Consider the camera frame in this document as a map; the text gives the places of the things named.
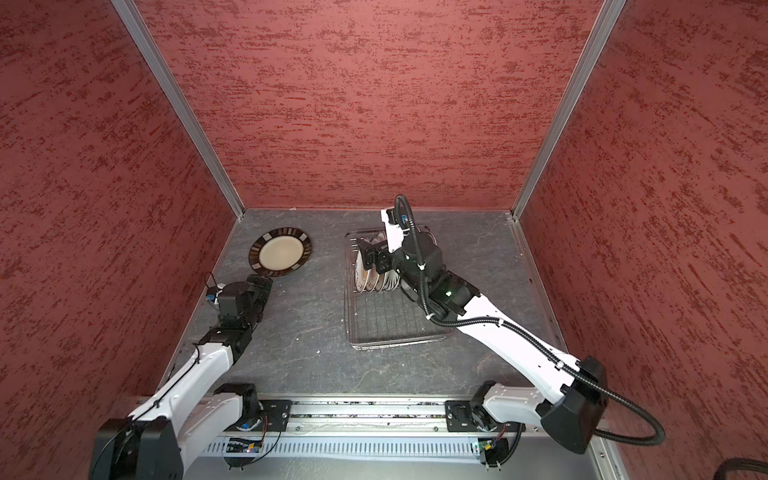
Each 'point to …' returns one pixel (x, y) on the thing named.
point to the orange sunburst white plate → (361, 273)
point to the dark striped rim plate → (279, 252)
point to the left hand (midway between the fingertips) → (268, 288)
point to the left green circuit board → (242, 445)
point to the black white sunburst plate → (391, 280)
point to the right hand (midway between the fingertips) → (374, 240)
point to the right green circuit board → (482, 445)
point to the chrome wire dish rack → (385, 319)
